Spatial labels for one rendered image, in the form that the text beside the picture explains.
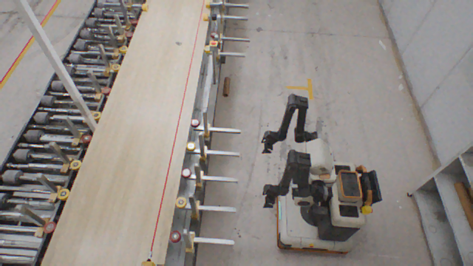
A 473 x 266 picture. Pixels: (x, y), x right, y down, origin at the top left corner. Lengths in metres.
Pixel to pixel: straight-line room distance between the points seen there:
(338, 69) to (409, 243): 2.48
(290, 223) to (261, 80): 2.14
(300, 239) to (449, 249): 1.44
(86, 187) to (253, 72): 2.81
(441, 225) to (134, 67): 3.44
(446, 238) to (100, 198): 3.17
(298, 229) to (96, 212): 1.73
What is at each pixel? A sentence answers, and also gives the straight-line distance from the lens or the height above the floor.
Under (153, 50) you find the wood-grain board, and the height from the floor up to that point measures 0.90.
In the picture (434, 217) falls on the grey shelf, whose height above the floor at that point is 0.14.
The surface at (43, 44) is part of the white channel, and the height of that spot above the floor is 1.81.
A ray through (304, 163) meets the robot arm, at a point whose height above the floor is 1.62.
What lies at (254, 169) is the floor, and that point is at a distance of 3.51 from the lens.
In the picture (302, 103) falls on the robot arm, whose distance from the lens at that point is 1.99.
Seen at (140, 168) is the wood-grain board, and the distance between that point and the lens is 2.56.
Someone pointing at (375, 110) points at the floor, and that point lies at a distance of 4.46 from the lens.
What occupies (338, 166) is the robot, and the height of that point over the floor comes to 0.81.
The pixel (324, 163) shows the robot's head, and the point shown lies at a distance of 2.07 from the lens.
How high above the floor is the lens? 3.09
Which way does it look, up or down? 55 degrees down
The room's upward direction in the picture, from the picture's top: 3 degrees clockwise
